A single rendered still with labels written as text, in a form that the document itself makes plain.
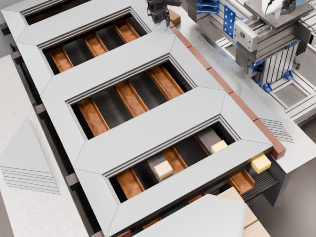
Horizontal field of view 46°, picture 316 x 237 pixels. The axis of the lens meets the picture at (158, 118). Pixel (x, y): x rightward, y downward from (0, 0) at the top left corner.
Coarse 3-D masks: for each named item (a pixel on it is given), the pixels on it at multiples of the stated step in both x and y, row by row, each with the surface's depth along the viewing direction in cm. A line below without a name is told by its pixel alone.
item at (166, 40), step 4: (156, 32) 195; (160, 32) 195; (160, 36) 193; (164, 36) 193; (168, 36) 193; (160, 40) 191; (164, 40) 191; (168, 40) 191; (172, 40) 190; (164, 44) 189; (168, 44) 189; (172, 44) 189; (168, 48) 187
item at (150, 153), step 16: (48, 0) 221; (64, 0) 225; (112, 16) 209; (80, 32) 205; (48, 64) 193; (144, 64) 183; (176, 64) 182; (112, 80) 180; (192, 80) 174; (80, 96) 176; (80, 128) 167; (192, 128) 159; (224, 128) 161; (160, 144) 155; (128, 160) 152; (112, 176) 152; (224, 176) 147; (112, 192) 146; (192, 192) 143; (160, 208) 139
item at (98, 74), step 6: (90, 60) 188; (96, 60) 188; (84, 66) 186; (90, 66) 186; (96, 66) 185; (102, 66) 185; (90, 72) 183; (96, 72) 183; (102, 72) 182; (96, 78) 180; (102, 78) 180; (108, 78) 180; (96, 84) 178
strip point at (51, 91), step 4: (52, 80) 182; (48, 84) 181; (52, 84) 181; (48, 88) 180; (52, 88) 179; (56, 88) 179; (44, 92) 178; (48, 92) 178; (52, 92) 178; (56, 92) 178; (40, 96) 177; (44, 96) 177; (48, 96) 177; (52, 96) 176; (56, 96) 176; (60, 96) 176; (60, 100) 174
